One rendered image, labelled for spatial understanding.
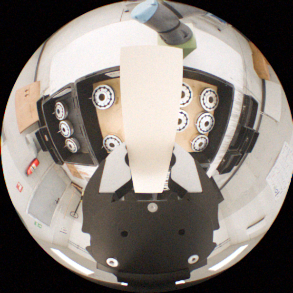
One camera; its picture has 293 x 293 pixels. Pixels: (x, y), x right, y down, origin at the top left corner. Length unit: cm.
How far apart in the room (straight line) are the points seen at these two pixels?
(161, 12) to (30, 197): 332
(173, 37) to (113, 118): 44
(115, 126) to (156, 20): 46
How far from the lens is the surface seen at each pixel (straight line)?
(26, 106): 283
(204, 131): 45
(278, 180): 321
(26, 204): 321
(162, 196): 75
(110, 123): 42
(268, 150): 319
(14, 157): 290
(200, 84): 43
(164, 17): 37
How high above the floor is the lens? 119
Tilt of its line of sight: 57 degrees down
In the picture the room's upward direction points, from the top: 180 degrees counter-clockwise
